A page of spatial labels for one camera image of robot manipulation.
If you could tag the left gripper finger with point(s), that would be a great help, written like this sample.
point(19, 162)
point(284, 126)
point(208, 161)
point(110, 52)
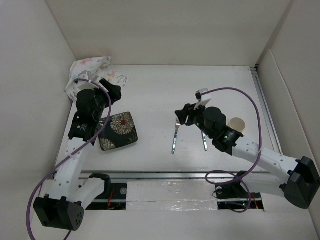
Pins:
point(108, 86)
point(115, 94)

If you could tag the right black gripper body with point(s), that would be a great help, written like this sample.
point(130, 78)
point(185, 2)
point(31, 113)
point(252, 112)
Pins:
point(199, 120)

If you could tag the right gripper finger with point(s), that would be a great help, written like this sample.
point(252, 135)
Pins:
point(185, 109)
point(182, 118)

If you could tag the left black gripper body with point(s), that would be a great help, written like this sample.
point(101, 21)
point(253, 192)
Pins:
point(102, 98)

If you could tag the floral animal print cloth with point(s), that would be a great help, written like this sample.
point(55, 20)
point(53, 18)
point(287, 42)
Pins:
point(99, 68)

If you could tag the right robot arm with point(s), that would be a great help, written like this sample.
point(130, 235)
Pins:
point(296, 180)

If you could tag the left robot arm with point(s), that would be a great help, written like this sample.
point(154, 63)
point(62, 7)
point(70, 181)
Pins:
point(63, 206)

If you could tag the silver fork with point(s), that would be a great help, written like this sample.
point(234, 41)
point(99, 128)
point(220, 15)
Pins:
point(174, 144)

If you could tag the silver spoon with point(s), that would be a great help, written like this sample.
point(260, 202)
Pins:
point(204, 140)

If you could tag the yellow mug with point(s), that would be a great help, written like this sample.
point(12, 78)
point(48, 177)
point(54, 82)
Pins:
point(237, 124)

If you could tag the black floral square plate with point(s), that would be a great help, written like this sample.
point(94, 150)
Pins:
point(120, 131)

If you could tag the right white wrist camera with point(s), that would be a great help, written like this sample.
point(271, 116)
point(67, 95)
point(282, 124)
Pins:
point(203, 96)

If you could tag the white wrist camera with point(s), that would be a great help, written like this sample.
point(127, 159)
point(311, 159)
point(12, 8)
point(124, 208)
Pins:
point(203, 96)
point(83, 83)

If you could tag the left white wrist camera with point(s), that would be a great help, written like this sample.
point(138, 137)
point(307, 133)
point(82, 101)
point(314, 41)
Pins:
point(83, 83)

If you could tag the aluminium right side rail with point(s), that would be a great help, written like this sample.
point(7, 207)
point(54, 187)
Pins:
point(276, 146)

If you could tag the aluminium rail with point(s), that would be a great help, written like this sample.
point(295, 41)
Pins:
point(276, 146)
point(163, 175)

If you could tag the aluminium front rail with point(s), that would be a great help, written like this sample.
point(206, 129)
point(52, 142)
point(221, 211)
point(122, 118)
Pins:
point(163, 175)

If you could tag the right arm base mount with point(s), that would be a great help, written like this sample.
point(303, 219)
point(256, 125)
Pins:
point(235, 197)

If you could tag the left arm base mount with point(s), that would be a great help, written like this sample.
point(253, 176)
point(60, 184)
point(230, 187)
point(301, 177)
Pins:
point(114, 196)

